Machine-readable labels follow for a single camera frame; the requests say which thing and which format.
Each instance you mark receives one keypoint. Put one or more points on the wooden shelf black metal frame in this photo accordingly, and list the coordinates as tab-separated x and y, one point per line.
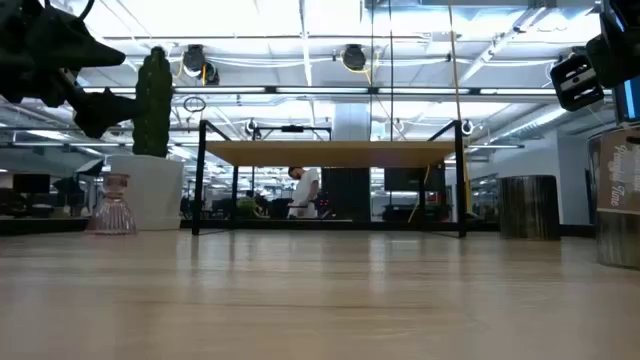
330	154

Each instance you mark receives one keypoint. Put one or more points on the small green background plant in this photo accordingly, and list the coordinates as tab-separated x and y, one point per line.
246	207

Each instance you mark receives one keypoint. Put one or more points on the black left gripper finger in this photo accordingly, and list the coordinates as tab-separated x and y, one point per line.
107	115
85	50

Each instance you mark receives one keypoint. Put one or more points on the green cactus plant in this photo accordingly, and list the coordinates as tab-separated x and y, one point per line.
156	100

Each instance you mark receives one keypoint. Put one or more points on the person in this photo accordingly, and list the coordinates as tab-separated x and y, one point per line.
305	192

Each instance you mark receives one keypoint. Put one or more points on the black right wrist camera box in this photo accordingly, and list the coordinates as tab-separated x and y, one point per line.
575	82

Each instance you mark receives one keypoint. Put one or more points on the white hexagonal plant pot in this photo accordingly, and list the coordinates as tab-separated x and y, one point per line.
155	192

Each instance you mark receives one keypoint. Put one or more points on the pink glass candlestick holder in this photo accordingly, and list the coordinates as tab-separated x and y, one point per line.
112	210

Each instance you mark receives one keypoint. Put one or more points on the black background monitor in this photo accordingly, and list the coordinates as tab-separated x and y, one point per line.
31	183

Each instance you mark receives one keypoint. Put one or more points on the silver candle tin brown label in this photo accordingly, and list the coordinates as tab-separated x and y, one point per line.
620	240

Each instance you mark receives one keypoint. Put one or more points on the black equipment rack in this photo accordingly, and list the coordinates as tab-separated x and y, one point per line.
345	195

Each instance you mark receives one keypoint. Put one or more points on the black aluminium table frame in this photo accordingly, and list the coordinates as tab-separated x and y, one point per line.
50	226

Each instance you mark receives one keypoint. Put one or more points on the black background screen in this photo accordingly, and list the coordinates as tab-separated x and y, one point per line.
410	180

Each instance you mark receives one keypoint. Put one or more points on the ribbed silver candle tin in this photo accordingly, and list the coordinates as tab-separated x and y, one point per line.
529	207

